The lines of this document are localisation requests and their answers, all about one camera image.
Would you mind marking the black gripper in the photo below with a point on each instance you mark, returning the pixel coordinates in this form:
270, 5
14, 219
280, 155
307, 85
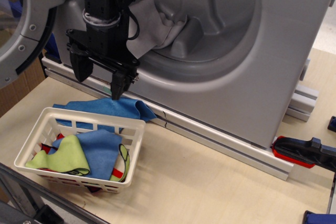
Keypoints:
106, 48

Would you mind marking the grey cloth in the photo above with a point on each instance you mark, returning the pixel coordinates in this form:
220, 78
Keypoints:
155, 30

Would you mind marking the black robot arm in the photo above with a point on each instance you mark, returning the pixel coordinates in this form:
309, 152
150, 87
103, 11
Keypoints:
108, 13

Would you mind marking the blue black clamp behind machine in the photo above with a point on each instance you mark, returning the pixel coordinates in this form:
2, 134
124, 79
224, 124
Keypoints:
51, 50

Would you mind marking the grey round machine door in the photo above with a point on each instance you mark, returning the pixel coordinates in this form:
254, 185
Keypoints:
29, 32

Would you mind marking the grey toy washing machine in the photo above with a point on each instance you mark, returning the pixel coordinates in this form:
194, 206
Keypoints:
235, 65

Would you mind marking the blue cloth behind basket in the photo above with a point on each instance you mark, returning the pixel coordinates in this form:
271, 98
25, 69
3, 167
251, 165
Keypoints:
124, 107

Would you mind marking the white plastic basket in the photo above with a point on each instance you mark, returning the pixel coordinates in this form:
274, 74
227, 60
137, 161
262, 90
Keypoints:
53, 124

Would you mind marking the blue cloth in basket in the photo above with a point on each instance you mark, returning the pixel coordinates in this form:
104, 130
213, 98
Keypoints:
101, 149

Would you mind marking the light green cloth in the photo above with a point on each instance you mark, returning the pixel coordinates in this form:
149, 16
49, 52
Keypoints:
66, 157

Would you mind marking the red green patterned cloth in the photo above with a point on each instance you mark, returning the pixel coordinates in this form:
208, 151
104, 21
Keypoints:
121, 166

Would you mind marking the grey aluminium profile block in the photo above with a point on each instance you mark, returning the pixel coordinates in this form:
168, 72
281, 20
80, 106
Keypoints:
303, 100

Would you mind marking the red black clamp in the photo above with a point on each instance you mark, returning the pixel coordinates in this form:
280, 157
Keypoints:
304, 153

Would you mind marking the black blue clamp edge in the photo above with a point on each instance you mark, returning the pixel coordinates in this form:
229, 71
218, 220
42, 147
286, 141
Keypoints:
332, 124

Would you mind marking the blue black clamp corner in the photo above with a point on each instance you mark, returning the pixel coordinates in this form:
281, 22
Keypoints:
312, 218

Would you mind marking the grey metal frame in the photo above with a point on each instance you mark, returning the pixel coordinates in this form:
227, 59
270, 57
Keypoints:
25, 201

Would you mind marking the white aluminium base rail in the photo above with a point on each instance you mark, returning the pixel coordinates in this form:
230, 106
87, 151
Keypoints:
259, 158

